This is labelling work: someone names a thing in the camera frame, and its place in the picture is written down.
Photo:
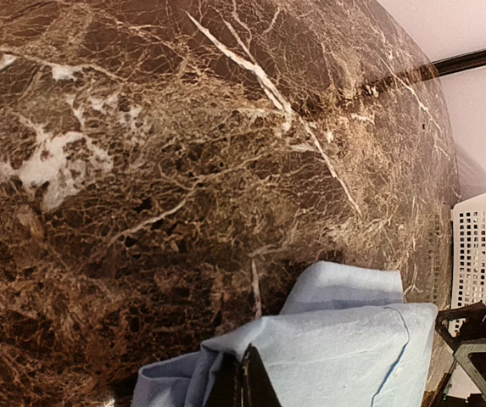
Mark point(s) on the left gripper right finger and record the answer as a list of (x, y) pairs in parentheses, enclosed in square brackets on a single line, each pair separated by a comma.
[(256, 387)]

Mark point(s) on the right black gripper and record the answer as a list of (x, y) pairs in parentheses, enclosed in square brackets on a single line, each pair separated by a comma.
[(469, 344)]

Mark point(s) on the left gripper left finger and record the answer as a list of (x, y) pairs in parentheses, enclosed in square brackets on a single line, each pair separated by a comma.
[(226, 390)]

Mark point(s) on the light blue long sleeve shirt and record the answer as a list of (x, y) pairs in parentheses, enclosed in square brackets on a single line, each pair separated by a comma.
[(344, 337)]

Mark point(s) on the grey plastic laundry basket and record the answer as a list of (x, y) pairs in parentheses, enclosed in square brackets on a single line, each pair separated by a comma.
[(469, 252)]

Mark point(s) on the right black frame post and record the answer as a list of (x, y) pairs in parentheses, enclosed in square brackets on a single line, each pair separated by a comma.
[(424, 72)]

